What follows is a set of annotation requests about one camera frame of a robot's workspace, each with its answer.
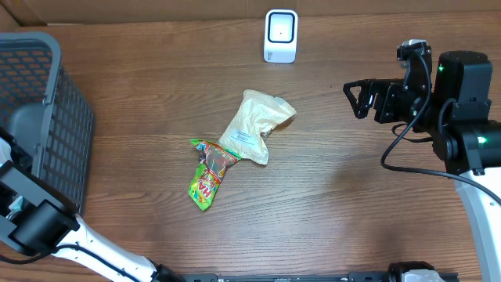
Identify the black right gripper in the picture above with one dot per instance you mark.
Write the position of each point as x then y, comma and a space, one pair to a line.
384, 88

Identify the beige paper snack bag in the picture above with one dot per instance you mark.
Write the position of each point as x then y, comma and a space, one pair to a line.
258, 114

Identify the green gummy candy bag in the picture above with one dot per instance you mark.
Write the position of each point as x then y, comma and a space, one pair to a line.
214, 161

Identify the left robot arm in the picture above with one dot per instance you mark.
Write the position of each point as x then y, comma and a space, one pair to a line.
38, 221

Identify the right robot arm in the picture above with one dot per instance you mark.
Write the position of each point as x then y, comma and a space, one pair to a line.
453, 110

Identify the grey plastic mesh basket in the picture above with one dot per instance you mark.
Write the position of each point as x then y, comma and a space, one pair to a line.
46, 113

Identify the cardboard back panel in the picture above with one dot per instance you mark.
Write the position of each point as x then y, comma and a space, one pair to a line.
41, 12

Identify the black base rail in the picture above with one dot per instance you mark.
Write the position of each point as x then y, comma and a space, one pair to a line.
396, 272

